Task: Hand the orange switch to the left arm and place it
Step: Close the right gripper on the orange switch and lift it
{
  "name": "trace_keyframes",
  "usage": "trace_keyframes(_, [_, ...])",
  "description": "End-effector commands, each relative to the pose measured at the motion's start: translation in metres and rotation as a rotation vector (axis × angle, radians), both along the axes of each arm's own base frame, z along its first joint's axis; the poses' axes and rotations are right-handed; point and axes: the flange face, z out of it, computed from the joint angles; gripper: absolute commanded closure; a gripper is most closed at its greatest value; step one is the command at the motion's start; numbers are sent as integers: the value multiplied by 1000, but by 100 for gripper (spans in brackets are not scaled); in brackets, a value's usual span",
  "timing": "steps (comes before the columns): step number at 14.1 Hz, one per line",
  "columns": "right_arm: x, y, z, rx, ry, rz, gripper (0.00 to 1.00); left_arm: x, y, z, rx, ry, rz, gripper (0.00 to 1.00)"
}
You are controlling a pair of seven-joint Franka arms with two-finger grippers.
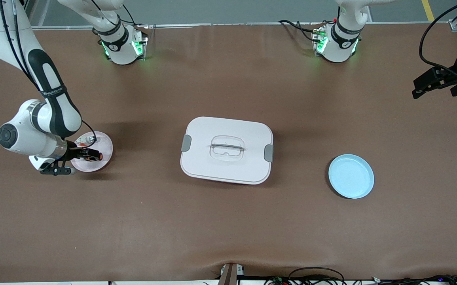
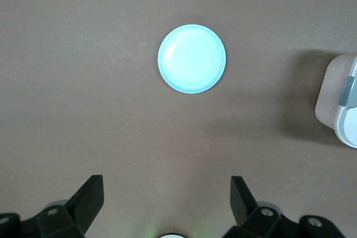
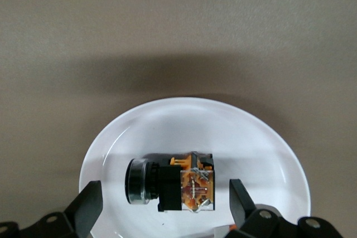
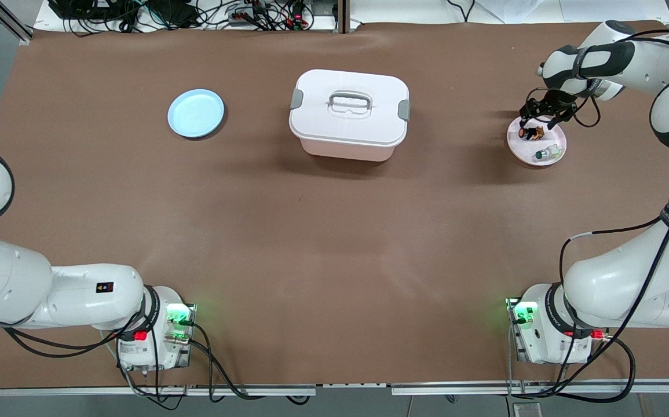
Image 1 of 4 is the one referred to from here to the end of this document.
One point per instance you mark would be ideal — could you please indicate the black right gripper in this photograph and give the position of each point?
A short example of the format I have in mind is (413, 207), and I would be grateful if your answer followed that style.
(72, 153)

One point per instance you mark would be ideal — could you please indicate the orange black switch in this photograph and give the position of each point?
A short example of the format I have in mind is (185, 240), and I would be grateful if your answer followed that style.
(99, 156)

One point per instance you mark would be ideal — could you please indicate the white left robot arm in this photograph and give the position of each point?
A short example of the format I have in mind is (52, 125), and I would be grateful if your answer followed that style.
(341, 41)

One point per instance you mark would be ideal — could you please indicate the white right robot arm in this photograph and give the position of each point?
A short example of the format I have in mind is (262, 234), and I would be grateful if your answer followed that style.
(50, 103)

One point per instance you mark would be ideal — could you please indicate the white lidded storage box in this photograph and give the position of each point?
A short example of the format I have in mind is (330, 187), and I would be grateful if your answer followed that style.
(226, 166)

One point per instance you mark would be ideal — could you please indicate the pink round plate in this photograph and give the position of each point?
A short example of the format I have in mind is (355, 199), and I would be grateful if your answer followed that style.
(105, 148)

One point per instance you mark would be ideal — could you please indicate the light blue round plate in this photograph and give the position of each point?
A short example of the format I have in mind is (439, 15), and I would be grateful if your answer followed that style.
(351, 176)

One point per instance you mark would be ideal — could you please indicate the brown table cover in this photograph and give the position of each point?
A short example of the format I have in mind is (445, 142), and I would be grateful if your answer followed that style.
(228, 225)

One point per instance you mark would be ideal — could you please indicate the silver white switch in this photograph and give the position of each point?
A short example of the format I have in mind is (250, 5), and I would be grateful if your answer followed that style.
(88, 139)

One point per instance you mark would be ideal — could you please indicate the brown metal bracket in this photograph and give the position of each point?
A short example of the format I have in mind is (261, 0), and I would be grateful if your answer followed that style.
(230, 274)

